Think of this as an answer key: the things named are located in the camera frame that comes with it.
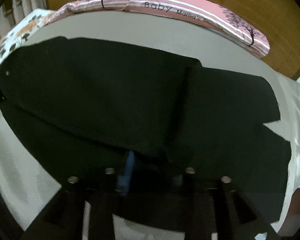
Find grey bed mat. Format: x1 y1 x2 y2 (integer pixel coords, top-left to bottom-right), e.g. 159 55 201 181
0 11 290 239

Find pink striped long pillow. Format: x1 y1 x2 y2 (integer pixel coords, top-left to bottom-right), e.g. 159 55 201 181
45 0 270 58

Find beige curtain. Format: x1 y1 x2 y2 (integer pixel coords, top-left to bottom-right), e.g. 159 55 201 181
0 0 46 36

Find cream satin sheet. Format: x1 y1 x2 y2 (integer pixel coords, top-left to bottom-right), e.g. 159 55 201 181
277 74 300 239

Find white floral pillow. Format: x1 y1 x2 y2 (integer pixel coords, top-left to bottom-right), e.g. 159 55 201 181
0 9 54 64

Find black pants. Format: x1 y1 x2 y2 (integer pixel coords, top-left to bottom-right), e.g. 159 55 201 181
0 37 291 223

